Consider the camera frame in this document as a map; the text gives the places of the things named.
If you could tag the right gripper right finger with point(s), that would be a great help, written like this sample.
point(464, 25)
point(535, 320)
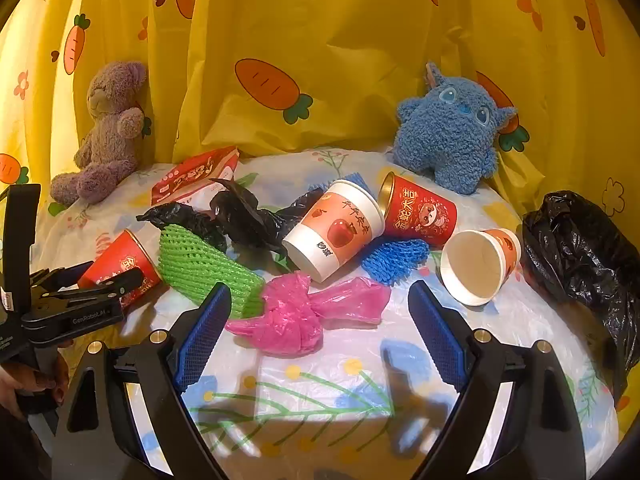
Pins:
point(540, 437)

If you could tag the person's left hand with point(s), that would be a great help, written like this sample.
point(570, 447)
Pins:
point(17, 376)

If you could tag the floral bed sheet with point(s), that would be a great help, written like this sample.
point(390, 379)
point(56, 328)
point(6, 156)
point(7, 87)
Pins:
point(369, 403)

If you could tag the blue foam fruit net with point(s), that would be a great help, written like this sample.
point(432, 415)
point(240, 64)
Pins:
point(389, 260)

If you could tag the pink plastic bag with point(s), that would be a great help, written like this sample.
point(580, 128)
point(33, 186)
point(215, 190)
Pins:
point(295, 317)

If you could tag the purple teddy bear plush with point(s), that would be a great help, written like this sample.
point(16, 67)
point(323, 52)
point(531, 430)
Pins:
point(112, 149)

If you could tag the black trash bag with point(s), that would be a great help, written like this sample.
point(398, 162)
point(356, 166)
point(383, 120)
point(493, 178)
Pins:
point(574, 251)

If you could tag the green foam fruit net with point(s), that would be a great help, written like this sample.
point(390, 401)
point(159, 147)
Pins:
point(192, 267)

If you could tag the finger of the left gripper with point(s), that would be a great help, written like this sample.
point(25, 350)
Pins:
point(67, 313)
point(60, 277)

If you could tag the small black plastic piece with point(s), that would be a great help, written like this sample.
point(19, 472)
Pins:
point(197, 223)

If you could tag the yellow carrot print curtain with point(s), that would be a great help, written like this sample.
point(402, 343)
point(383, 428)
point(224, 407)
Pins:
point(274, 76)

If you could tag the red snack bag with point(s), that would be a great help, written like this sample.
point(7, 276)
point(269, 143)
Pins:
point(194, 181)

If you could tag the red gold-lined paper cup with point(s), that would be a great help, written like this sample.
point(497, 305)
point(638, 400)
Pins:
point(411, 211)

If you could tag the white orange paper cup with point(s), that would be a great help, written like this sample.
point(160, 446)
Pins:
point(475, 264)

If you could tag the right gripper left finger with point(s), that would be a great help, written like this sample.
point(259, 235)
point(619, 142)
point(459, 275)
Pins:
point(97, 437)

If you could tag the black plastic bag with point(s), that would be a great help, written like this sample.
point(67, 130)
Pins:
point(237, 214)

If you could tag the blue monster plush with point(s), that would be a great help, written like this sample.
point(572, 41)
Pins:
point(450, 132)

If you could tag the white apple paper cup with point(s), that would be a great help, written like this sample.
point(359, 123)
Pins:
point(345, 219)

